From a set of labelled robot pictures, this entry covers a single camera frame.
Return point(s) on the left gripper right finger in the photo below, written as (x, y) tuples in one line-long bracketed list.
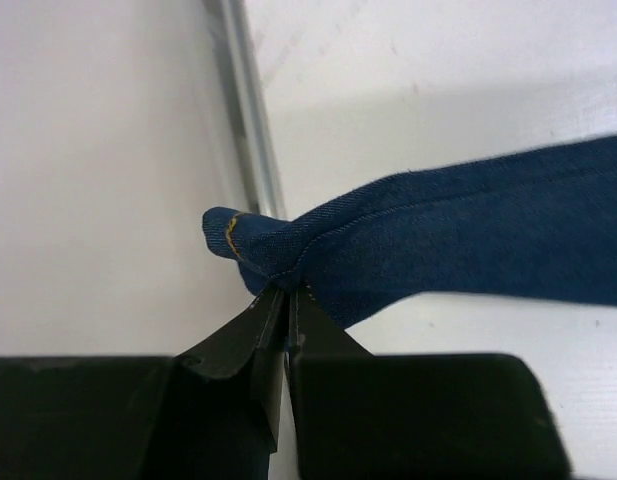
[(434, 416)]

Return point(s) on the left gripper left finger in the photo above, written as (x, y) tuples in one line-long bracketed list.
[(211, 412)]

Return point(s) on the dark blue denim trousers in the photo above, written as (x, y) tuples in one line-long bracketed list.
[(539, 224)]

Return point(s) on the left aluminium table rail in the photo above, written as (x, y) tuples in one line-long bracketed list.
[(243, 94)]

